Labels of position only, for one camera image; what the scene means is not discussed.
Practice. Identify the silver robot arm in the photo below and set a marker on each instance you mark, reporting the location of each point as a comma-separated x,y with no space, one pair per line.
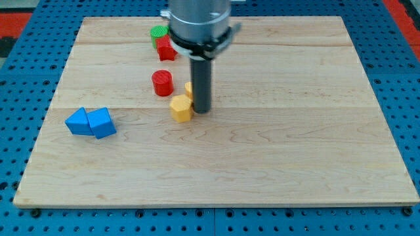
199,21

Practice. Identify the yellow heart block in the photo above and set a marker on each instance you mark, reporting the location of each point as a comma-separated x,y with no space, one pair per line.
188,90

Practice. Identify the yellow hexagon block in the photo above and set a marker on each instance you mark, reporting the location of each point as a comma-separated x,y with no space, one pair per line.
181,108

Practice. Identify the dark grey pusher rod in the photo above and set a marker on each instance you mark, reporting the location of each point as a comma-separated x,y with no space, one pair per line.
200,71

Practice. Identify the red cylinder block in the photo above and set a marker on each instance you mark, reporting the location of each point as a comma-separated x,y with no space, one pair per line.
163,82

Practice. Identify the red star block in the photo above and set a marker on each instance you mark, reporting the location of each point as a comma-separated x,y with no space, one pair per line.
164,49

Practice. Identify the wooden board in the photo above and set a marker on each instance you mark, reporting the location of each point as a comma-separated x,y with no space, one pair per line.
294,123

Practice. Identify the green cylinder block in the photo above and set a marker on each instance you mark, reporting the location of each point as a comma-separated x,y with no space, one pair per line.
158,32

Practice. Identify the blue cube block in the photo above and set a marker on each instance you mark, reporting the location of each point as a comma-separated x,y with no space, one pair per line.
101,123

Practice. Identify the blue triangle block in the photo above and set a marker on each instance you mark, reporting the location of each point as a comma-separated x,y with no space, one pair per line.
78,123

